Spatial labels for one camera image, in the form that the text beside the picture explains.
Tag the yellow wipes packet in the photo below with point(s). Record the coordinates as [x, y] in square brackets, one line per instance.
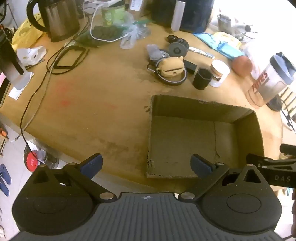
[225, 37]

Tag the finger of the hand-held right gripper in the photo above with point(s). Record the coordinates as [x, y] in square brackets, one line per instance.
[277, 172]
[289, 148]

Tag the stainless steel electric kettle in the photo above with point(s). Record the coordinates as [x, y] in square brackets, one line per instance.
[61, 20]

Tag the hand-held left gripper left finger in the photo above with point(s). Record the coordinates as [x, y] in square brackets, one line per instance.
[93, 162]

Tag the marble patterned bar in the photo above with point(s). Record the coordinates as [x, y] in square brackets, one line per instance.
[201, 52]

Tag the clear plastic case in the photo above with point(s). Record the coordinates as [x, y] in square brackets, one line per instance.
[155, 52]

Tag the black air fryer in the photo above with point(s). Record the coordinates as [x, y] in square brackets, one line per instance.
[196, 14]

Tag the black round object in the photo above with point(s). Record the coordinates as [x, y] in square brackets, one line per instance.
[274, 104]

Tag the red round lid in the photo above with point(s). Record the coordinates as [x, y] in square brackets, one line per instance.
[31, 161]

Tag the black rectangular box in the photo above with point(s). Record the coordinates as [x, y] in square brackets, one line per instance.
[190, 66]

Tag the blue slipper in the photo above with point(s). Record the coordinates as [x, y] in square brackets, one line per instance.
[5, 173]
[3, 188]

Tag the white paper sheet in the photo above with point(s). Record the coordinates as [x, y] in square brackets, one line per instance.
[16, 93]

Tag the black spool with grey end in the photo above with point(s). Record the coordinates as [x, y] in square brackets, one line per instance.
[178, 48]

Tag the blue wipes packet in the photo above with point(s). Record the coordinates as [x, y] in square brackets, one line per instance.
[229, 49]
[208, 38]

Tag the black eyeglasses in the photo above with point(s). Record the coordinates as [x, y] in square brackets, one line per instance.
[69, 67]

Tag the white power strip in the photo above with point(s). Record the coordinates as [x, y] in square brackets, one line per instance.
[101, 3]

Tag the black round plug cap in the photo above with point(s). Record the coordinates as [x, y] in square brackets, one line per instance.
[171, 38]

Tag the clear plastic bag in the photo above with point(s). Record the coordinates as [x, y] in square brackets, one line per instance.
[133, 34]

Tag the tan bear earphone case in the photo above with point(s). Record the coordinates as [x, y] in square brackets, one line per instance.
[170, 66]

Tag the clear shaker bottle grey lid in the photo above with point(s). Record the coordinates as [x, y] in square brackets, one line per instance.
[266, 83]

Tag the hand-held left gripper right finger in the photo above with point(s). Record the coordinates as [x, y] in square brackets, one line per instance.
[200, 165]

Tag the orange round fruit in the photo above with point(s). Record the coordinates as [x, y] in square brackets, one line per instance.
[241, 66]

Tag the plastic jar with green label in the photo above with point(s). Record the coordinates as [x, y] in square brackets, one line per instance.
[112, 15]

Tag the tall brown cardboard carton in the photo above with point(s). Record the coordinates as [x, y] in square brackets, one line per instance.
[140, 7]

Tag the black hexagonal bottle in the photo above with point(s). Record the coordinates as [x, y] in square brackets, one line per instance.
[201, 80]

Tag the cardboard box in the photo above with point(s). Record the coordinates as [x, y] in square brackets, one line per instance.
[180, 141]

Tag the white jar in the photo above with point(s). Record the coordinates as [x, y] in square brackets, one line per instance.
[218, 74]

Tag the yellow plastic bag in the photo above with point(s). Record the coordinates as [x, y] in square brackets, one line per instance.
[25, 32]

